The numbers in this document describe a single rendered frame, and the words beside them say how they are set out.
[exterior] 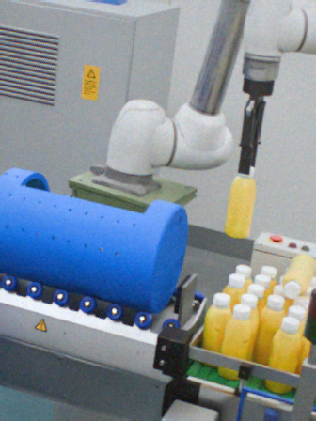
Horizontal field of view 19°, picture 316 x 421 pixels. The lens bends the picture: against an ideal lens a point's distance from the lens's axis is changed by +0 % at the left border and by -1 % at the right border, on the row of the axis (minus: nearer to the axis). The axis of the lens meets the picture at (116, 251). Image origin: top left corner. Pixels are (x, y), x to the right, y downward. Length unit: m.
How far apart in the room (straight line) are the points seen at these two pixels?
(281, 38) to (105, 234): 0.62
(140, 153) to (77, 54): 1.17
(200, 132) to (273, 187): 2.25
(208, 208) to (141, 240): 3.08
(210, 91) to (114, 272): 0.86
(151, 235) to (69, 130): 1.89
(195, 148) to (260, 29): 0.80
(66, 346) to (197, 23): 3.01
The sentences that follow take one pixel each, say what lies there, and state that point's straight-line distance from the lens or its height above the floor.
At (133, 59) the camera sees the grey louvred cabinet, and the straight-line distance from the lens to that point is 3.94.
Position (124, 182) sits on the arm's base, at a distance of 2.96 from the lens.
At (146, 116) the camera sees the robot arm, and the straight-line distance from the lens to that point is 2.92.
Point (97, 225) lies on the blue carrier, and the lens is 2.30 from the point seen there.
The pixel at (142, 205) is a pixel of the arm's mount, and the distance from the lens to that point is 2.89.
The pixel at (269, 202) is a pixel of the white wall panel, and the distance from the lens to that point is 5.21.
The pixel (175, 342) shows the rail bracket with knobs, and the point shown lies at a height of 1.00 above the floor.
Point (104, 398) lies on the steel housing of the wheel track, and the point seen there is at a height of 0.70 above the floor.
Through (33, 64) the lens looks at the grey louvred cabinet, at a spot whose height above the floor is 1.18.
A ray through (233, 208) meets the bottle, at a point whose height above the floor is 1.24.
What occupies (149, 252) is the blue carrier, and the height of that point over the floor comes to 1.15.
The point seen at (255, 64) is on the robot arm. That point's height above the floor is 1.60.
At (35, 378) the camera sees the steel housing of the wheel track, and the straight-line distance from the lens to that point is 2.58.
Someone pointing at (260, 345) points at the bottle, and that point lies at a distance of 2.33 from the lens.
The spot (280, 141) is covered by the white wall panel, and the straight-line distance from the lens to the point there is 5.11.
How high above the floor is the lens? 2.00
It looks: 22 degrees down
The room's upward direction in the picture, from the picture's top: 6 degrees clockwise
